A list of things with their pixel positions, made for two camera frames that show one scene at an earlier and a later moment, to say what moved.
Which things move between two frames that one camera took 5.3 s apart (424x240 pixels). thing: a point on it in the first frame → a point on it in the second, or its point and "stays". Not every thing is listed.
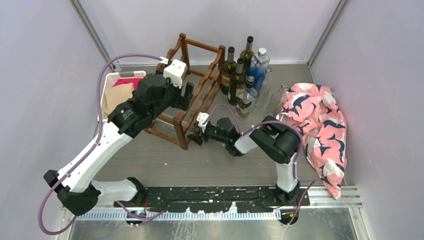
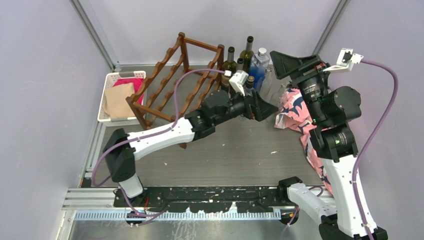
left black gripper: (185, 99) → (255, 105)
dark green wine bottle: (227, 67) stays
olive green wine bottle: (246, 56) stays
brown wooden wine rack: (203, 66) stays
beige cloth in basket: (116, 95) stays
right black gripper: (198, 138) → (309, 67)
